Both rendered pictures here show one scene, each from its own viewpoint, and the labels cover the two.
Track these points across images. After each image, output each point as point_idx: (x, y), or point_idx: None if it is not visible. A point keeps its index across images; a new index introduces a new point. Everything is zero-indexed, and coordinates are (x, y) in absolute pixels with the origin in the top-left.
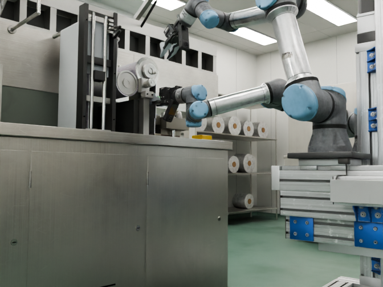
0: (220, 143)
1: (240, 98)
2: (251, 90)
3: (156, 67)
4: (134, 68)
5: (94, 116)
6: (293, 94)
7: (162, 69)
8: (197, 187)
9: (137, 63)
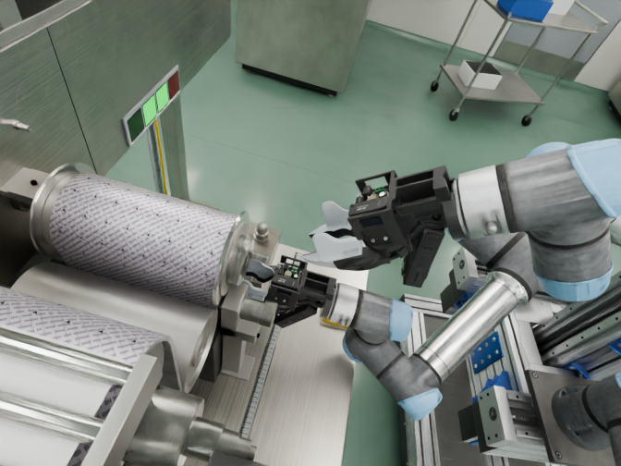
0: None
1: (483, 339)
2: (503, 312)
3: (247, 218)
4: (200, 285)
5: None
6: None
7: (134, 10)
8: None
9: (216, 284)
